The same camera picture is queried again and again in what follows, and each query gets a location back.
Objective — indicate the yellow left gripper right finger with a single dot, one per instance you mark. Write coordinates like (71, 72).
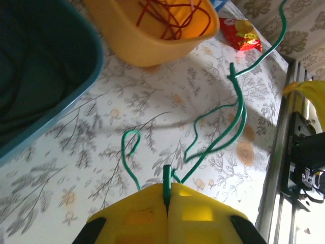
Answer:
(203, 226)

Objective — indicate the teal plastic bin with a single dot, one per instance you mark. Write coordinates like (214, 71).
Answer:
(38, 63)

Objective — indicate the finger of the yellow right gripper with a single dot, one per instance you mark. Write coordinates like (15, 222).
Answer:
(314, 94)

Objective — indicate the red snack packet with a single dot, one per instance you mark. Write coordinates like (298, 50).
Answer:
(236, 35)

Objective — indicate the yellow plastic bin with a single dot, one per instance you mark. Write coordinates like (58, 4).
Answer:
(142, 48)

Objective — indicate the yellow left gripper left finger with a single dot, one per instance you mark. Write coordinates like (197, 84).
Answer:
(137, 223)

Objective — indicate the aluminium frame rail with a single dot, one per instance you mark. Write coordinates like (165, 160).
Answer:
(276, 152)

